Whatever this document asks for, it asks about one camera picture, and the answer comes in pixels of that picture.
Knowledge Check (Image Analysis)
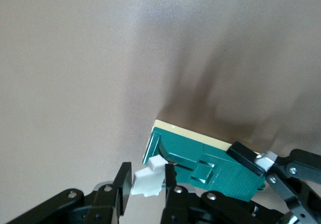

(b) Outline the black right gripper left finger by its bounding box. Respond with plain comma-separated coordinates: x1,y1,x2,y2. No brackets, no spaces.
7,162,133,224

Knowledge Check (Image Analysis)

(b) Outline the green terminal block module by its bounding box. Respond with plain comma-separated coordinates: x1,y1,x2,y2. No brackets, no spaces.
130,120,267,202

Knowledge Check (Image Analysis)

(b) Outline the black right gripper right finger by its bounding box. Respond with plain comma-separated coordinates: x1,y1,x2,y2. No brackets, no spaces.
160,163,284,224

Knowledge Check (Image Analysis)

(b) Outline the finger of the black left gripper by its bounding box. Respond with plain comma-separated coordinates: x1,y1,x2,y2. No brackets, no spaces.
226,141,321,224

